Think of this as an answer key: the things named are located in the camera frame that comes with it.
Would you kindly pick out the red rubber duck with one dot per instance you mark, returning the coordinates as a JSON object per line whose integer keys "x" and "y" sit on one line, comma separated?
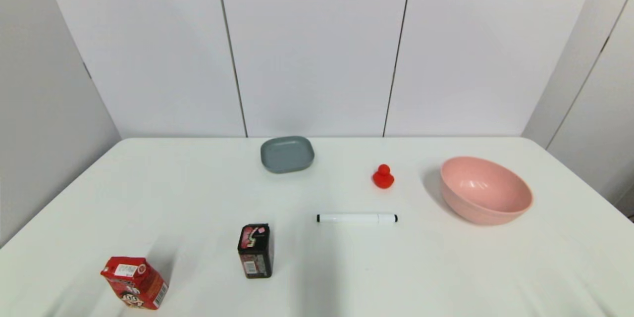
{"x": 383, "y": 179}

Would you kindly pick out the grey square plate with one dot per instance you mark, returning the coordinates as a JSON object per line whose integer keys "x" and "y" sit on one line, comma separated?
{"x": 287, "y": 154}

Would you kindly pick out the red milk carton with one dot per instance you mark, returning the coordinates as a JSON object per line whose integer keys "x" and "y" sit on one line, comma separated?
{"x": 134, "y": 283}

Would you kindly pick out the dark small tin box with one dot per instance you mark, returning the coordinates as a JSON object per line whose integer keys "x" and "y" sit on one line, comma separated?
{"x": 255, "y": 252}

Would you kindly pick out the white marker pen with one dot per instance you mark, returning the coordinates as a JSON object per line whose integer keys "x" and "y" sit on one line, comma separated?
{"x": 354, "y": 218}

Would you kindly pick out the pink bowl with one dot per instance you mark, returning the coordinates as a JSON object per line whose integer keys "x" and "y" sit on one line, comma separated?
{"x": 483, "y": 190}

